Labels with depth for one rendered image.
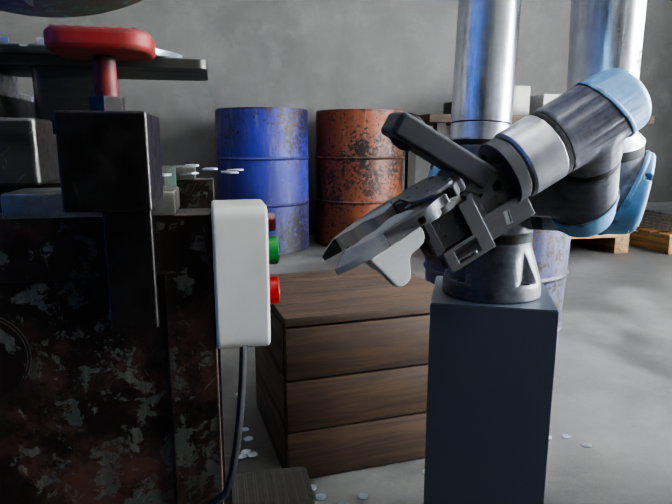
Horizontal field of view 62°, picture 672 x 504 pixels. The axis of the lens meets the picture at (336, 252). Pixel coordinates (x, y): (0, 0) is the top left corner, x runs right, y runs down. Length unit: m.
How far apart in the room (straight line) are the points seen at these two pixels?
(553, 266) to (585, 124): 1.01
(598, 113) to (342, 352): 0.71
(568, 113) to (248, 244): 0.34
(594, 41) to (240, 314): 0.54
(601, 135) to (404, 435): 0.83
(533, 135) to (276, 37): 3.64
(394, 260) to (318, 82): 3.66
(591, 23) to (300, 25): 3.50
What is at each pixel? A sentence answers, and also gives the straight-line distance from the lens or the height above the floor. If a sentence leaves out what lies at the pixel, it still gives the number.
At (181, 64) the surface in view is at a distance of 0.72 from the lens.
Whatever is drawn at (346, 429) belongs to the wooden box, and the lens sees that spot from 1.22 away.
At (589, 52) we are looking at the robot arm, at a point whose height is 0.79.
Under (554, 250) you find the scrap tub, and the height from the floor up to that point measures 0.40.
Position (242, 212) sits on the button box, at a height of 0.62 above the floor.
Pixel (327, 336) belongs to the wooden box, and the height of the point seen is 0.31.
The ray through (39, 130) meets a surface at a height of 0.69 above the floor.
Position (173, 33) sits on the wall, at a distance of 4.15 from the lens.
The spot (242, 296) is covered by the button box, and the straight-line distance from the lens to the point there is 0.52.
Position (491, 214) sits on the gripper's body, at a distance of 0.59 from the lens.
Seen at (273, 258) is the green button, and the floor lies 0.57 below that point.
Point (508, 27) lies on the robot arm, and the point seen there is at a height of 0.82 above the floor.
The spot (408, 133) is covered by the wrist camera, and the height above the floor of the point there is 0.69.
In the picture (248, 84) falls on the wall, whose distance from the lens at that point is 4.11.
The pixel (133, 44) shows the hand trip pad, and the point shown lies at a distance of 0.43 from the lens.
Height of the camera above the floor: 0.68
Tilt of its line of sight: 11 degrees down
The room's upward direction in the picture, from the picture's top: straight up
